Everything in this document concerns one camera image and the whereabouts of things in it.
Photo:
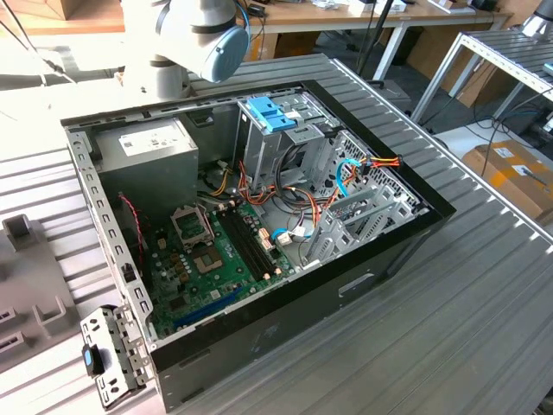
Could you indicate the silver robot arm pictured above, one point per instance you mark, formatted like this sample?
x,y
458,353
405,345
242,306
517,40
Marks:
x,y
198,26

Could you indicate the grey metal disk bay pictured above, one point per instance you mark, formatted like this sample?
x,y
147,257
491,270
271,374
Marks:
x,y
402,207

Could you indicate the black RAM slot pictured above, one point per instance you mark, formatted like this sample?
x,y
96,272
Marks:
x,y
244,246
253,240

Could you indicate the grey metal drive cage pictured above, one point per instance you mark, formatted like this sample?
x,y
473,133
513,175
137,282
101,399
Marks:
x,y
263,155

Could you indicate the green motherboard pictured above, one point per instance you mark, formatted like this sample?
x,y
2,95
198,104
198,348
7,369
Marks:
x,y
229,259

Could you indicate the blue plastic drive latch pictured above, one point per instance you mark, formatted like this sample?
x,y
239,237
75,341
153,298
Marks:
x,y
270,114

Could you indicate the blue expansion slot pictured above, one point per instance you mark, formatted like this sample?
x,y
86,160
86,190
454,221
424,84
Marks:
x,y
207,309

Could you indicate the black open PC case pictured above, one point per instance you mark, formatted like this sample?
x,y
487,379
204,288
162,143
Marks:
x,y
281,337

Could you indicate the grey power supply unit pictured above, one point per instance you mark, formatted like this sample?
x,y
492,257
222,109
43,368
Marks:
x,y
147,173

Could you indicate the long wooden desk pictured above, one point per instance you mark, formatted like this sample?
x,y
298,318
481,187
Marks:
x,y
345,13

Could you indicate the cardboard box with white labels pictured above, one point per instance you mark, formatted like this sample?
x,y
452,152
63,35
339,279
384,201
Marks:
x,y
510,181

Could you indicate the plain cardboard box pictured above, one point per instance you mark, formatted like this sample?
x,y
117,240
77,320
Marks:
x,y
484,82

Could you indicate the black latch with blue mark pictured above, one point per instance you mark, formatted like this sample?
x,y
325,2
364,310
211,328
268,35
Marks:
x,y
88,361

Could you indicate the grey parts rack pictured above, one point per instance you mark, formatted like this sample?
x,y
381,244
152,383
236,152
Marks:
x,y
30,285

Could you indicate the grey metal slot bracket plate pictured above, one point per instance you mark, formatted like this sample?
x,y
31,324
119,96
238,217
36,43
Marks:
x,y
129,346

